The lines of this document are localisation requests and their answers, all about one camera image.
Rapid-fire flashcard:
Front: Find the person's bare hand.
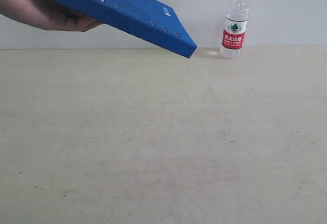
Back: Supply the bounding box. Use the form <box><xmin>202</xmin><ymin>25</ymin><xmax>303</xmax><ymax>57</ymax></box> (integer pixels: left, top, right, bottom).
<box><xmin>1</xmin><ymin>0</ymin><xmax>102</xmax><ymax>32</ymax></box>

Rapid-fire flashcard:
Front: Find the blue ring binder notebook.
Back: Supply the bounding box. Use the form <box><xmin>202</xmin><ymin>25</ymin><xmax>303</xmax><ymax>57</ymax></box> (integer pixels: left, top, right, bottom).
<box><xmin>56</xmin><ymin>0</ymin><xmax>197</xmax><ymax>58</ymax></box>

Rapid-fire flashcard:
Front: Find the clear plastic water bottle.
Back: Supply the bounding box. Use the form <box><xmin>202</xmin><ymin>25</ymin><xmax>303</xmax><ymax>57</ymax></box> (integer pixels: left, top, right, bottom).
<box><xmin>220</xmin><ymin>0</ymin><xmax>250</xmax><ymax>58</ymax></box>

